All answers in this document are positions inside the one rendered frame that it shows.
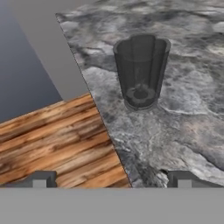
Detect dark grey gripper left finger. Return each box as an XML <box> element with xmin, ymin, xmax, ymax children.
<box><xmin>2</xmin><ymin>170</ymin><xmax>58</xmax><ymax>189</ymax></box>

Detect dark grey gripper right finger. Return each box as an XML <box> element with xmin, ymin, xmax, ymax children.
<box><xmin>166</xmin><ymin>170</ymin><xmax>224</xmax><ymax>189</ymax></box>

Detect dark grey translucent jug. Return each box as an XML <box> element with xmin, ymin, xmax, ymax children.
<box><xmin>112</xmin><ymin>33</ymin><xmax>172</xmax><ymax>112</ymax></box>

